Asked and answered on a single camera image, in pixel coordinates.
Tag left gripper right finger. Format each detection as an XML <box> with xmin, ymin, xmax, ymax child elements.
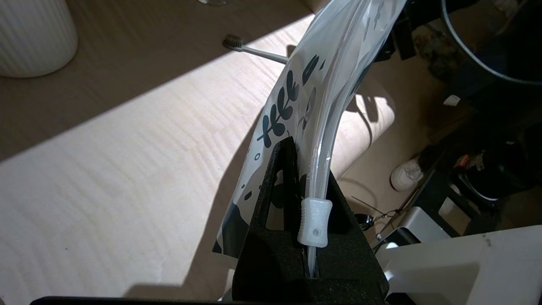
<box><xmin>311</xmin><ymin>169</ymin><xmax>389</xmax><ymax>299</ymax></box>

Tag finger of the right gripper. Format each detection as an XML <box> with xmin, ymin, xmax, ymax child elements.
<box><xmin>383</xmin><ymin>11</ymin><xmax>418</xmax><ymax>60</ymax></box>

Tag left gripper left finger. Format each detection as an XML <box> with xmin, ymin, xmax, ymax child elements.
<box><xmin>232</xmin><ymin>136</ymin><xmax>306</xmax><ymax>297</ymax></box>

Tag white blue-patterned plastic bag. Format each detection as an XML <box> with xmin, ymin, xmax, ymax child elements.
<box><xmin>212</xmin><ymin>0</ymin><xmax>409</xmax><ymax>280</ymax></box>

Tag white sneaker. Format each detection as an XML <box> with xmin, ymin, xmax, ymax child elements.
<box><xmin>390</xmin><ymin>156</ymin><xmax>425</xmax><ymax>192</ymax></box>

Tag white toothbrush dark bristles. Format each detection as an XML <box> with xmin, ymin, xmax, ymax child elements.
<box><xmin>223</xmin><ymin>34</ymin><xmax>290</xmax><ymax>65</ymax></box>

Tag white ribbed mug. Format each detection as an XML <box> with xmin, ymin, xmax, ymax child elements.
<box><xmin>0</xmin><ymin>0</ymin><xmax>79</xmax><ymax>78</ymax></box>

